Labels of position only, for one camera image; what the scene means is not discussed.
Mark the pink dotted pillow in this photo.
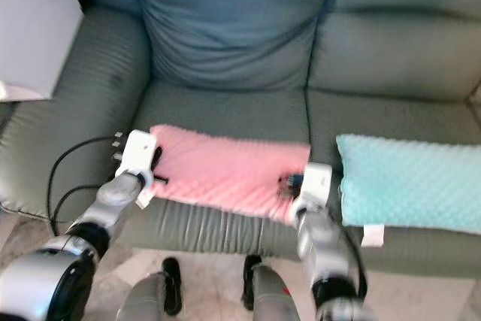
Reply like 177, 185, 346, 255
149, 123, 312, 226

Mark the mint green dotted pillow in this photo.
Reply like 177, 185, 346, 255
335, 132, 481, 249

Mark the grey green leather sofa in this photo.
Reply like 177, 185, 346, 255
0, 0, 481, 278

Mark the grey right robot leg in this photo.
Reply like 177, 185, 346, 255
242, 254, 321, 321

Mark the grey robot leg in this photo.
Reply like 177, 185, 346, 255
116, 256, 183, 321
242, 254, 321, 321

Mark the grey left robot leg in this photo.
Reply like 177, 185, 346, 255
116, 256, 183, 321

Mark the white box table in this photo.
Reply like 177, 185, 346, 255
0, 0, 84, 103

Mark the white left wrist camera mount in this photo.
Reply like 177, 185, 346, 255
116, 130, 159, 188

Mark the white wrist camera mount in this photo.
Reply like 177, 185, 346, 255
116, 130, 159, 188
293, 162, 334, 218

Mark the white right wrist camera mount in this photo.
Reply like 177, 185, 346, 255
293, 162, 334, 218

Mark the short black left arm cable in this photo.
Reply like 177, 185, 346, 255
57, 183, 113, 220

